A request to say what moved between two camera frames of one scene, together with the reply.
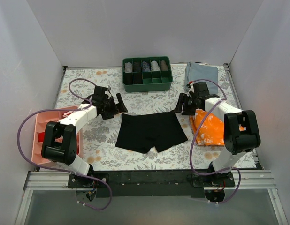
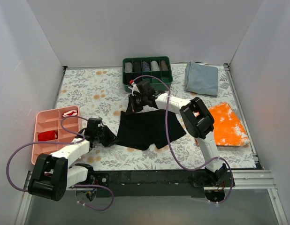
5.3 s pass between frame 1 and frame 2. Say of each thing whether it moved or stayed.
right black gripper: moved
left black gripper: moved
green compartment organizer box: stayed
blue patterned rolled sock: stayed
